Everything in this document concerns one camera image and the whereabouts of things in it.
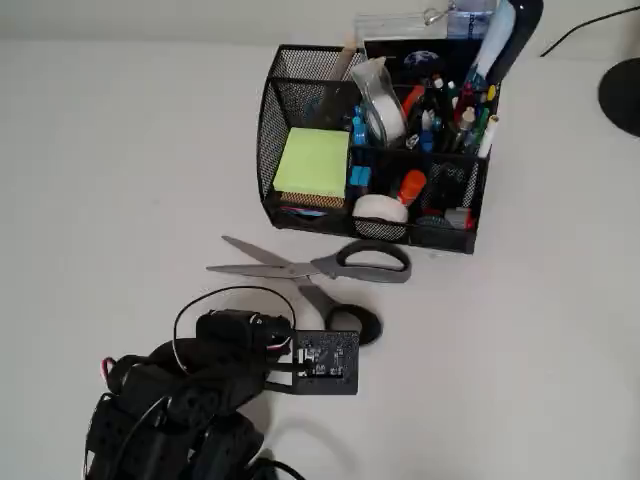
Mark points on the white marker pen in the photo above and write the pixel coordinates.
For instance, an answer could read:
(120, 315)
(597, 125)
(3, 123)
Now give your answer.
(487, 137)

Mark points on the green marker pen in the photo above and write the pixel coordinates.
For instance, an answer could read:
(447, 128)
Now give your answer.
(481, 125)

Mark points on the white tape roll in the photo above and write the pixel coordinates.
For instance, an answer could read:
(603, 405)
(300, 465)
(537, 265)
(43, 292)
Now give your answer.
(380, 207)

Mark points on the black mesh desk organizer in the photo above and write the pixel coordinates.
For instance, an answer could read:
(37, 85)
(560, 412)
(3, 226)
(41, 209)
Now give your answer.
(450, 235)

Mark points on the grey red sharpener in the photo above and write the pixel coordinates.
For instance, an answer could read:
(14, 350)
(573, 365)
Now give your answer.
(459, 218)

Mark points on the clear tape dispenser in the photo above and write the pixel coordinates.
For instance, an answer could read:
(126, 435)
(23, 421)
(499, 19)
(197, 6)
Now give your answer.
(382, 107)

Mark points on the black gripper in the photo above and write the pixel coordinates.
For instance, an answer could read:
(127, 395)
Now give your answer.
(234, 326)

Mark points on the black camera circuit board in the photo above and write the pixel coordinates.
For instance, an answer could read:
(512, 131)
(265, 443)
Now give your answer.
(327, 360)

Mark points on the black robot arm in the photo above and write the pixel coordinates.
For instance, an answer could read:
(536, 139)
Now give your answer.
(165, 395)

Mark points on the blue clip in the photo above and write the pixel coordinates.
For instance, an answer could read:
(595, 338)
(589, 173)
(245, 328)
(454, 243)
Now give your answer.
(360, 176)

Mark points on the orange capped glue stick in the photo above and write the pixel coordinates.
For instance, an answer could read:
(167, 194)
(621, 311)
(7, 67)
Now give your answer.
(412, 185)

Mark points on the green sticky note pad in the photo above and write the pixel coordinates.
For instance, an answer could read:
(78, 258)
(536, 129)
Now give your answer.
(312, 160)

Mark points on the coloured sticky flags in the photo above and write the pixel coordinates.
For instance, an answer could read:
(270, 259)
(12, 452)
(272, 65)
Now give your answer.
(302, 210)

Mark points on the wooden ruler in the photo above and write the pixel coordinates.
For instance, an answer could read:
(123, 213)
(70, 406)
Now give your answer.
(345, 62)

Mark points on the black round lamp base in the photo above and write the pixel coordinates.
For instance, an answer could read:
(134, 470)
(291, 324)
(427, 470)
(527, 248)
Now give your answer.
(622, 95)

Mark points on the dark card with globe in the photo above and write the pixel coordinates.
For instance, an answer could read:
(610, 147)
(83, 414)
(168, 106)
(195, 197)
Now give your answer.
(425, 57)

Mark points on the clear plastic bag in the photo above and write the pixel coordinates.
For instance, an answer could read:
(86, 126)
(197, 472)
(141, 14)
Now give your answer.
(390, 25)

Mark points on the black curved shoehorn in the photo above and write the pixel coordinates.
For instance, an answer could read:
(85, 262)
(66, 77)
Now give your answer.
(520, 35)

